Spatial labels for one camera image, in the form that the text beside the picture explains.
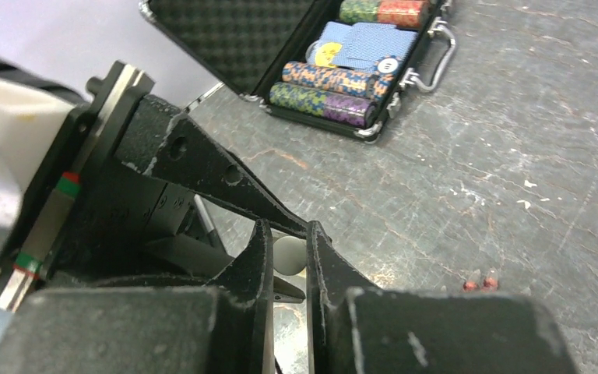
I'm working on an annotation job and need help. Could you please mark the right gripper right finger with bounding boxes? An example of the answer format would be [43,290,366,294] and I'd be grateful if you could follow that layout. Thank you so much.
[306,221,577,373]

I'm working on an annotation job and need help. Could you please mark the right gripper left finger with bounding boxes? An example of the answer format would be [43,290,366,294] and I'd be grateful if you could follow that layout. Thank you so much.
[0,220,275,373]

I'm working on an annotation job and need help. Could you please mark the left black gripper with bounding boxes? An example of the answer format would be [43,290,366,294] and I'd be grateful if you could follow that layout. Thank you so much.
[12,61,308,304]

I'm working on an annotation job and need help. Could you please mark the small nail polish bottle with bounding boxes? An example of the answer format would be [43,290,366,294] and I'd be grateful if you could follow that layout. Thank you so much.
[273,236,307,276]

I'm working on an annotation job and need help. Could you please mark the person hand with painted nails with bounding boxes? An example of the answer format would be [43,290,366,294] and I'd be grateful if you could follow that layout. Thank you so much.
[463,268,500,292]

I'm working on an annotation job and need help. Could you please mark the black poker chip case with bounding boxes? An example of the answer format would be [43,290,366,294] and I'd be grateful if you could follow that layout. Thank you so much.
[139,1,456,143]

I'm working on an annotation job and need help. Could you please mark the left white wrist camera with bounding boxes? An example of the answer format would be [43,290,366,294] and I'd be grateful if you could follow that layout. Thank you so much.
[0,79,73,224]

